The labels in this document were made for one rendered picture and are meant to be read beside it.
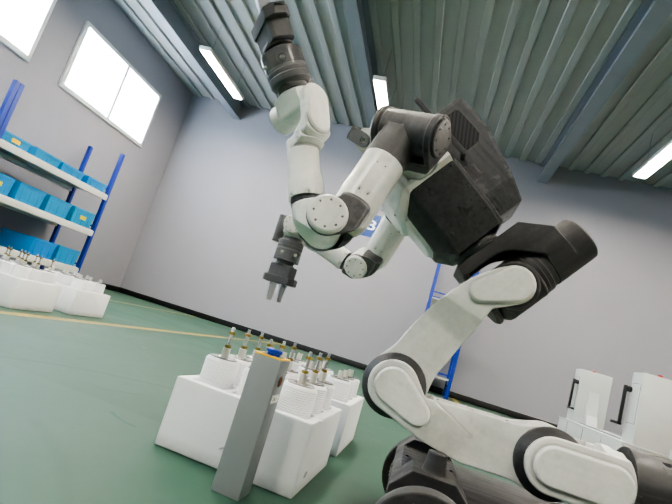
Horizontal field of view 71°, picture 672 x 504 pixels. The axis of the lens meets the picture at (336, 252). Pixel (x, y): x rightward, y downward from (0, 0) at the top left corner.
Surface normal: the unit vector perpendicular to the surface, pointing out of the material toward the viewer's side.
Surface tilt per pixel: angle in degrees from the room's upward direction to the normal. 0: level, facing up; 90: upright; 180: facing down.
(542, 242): 90
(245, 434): 90
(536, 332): 90
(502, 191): 107
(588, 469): 90
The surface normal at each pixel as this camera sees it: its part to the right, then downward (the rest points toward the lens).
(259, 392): -0.20, -0.22
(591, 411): -0.11, -0.41
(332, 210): 0.14, -0.27
